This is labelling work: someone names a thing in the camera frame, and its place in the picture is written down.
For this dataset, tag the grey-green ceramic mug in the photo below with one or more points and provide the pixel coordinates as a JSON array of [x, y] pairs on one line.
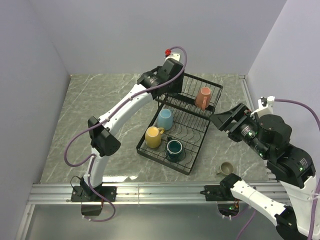
[[225, 168]]

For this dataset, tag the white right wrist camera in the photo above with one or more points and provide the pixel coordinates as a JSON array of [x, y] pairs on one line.
[[265, 106]]

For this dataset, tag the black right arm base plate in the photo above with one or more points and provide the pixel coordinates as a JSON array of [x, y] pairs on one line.
[[215, 193]]

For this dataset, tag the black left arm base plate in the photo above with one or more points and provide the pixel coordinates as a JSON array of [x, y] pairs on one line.
[[80, 195]]

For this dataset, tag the black wire dish rack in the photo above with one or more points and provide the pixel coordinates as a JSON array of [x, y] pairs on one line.
[[190, 124]]

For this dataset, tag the cream yellow mug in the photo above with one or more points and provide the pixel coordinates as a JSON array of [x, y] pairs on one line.
[[153, 136]]

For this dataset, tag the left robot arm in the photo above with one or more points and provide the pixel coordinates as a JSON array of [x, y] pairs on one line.
[[165, 79]]

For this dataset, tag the light blue mug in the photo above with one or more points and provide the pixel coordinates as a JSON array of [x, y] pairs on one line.
[[165, 119]]

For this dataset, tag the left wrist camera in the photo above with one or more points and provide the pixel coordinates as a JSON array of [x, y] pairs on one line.
[[169, 54]]

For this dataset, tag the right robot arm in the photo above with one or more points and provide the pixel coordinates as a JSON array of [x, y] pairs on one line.
[[269, 137]]

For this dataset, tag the aluminium front rail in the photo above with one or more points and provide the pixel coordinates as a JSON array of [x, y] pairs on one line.
[[126, 193]]

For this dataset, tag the pink mug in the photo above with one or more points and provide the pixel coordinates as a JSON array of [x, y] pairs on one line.
[[203, 98]]

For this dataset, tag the dark green mug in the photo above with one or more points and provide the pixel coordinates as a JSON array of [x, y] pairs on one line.
[[174, 150]]

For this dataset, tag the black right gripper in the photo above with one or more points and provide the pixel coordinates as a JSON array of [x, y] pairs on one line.
[[241, 113]]

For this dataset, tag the black box under rail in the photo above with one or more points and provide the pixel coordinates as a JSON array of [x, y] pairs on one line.
[[91, 210]]

